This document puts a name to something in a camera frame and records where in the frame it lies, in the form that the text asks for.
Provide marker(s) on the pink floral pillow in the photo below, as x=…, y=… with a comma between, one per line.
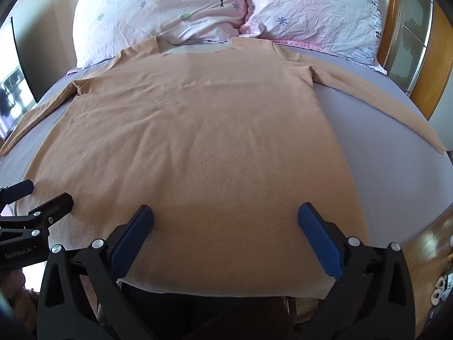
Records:
x=315, y=14

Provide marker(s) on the frosted glass door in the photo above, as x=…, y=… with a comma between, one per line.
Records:
x=410, y=35

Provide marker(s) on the tree print floral pillow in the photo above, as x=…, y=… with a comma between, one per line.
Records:
x=155, y=10

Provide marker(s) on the tan long-sleeve shirt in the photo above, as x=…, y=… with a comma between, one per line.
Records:
x=198, y=170

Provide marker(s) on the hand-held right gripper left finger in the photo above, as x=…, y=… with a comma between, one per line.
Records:
x=131, y=235

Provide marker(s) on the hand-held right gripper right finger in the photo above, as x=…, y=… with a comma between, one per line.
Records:
x=318, y=237

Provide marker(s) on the white slippers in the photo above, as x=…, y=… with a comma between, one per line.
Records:
x=440, y=288

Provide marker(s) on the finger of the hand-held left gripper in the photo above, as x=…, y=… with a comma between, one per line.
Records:
x=17, y=188
x=53, y=208

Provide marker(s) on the dark framed mirror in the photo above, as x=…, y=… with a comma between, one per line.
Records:
x=12, y=85

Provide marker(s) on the lavender bed sheet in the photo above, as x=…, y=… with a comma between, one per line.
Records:
x=382, y=170

